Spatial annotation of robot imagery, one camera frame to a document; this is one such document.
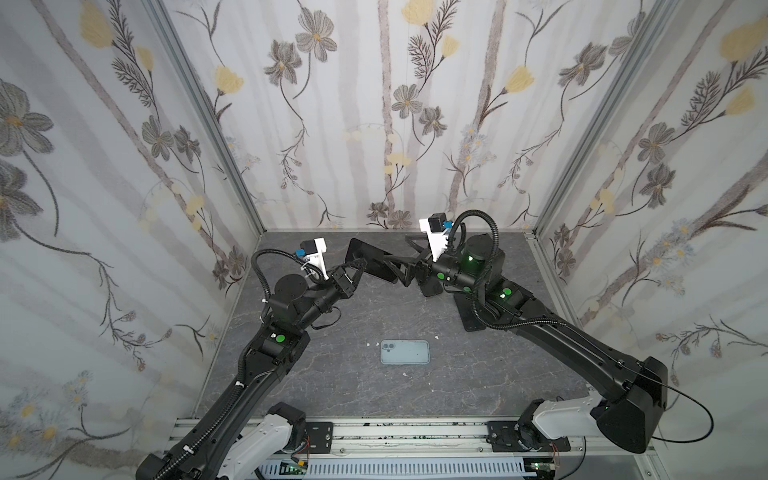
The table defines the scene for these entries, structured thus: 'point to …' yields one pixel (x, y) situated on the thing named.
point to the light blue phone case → (405, 352)
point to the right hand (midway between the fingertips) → (397, 241)
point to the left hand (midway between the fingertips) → (362, 256)
